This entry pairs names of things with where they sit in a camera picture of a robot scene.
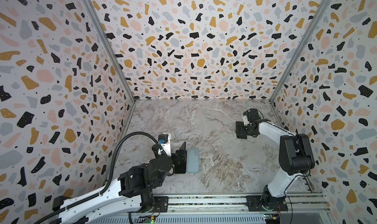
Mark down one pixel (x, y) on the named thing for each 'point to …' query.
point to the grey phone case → (193, 165)
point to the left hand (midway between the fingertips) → (177, 141)
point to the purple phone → (179, 154)
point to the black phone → (240, 130)
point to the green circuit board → (151, 220)
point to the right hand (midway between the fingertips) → (241, 127)
